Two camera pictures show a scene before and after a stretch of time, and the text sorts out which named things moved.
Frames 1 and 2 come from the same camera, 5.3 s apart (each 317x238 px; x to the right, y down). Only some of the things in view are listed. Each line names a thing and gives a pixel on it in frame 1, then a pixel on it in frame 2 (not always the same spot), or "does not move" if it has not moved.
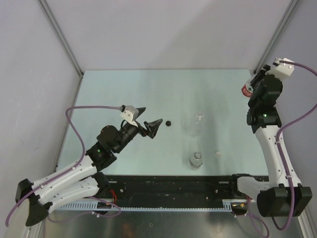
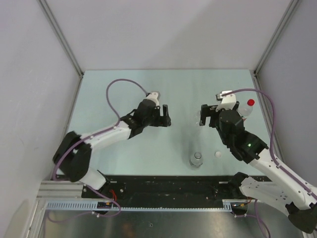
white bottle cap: (218, 154) does not move
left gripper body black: (140, 130) to (157, 120)
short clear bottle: (196, 161) does not move
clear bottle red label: (247, 89) to (245, 107)
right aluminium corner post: (291, 7) does not move
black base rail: (169, 190) does not move
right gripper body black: (256, 80) to (214, 114)
